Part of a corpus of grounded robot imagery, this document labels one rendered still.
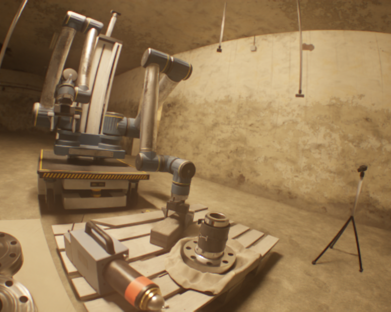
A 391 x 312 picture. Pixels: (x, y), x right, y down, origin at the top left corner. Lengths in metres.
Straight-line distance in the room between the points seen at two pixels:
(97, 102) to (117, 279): 1.93
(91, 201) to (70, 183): 0.24
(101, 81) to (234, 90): 2.41
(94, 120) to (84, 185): 0.90
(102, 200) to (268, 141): 2.56
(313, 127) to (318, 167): 0.59
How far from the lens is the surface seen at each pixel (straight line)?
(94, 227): 0.73
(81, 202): 1.64
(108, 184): 1.65
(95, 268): 0.68
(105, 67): 2.36
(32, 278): 1.05
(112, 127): 1.92
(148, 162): 1.12
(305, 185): 3.06
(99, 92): 2.29
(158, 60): 1.39
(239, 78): 3.79
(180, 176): 1.07
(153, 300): 0.59
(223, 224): 0.86
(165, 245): 1.03
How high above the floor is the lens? 0.70
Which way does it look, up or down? 4 degrees down
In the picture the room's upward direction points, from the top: 9 degrees clockwise
